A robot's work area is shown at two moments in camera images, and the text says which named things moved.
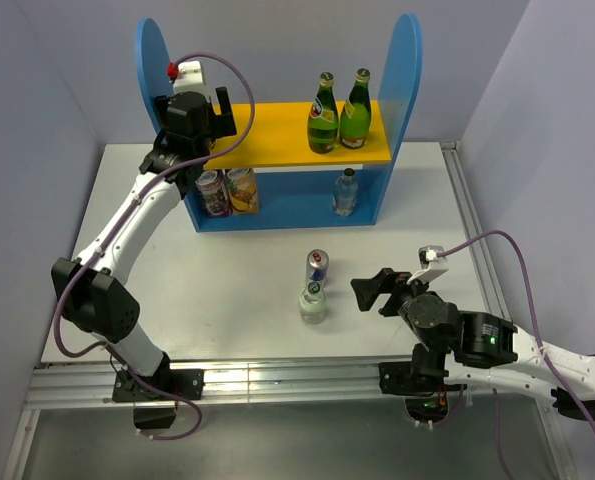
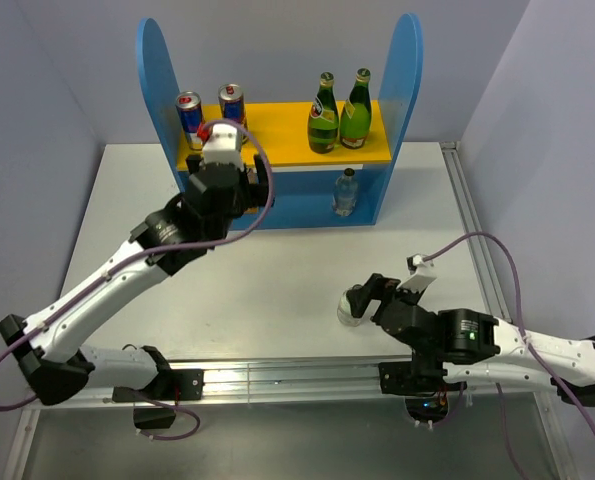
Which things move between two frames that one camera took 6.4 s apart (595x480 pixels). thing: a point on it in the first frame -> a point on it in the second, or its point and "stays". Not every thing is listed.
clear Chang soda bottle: [345, 194] stays
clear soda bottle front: [312, 304] -> [344, 309]
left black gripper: [220, 125] -> [251, 193]
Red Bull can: [317, 262] -> [232, 104]
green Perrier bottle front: [323, 124] stays
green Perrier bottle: [355, 118] stays
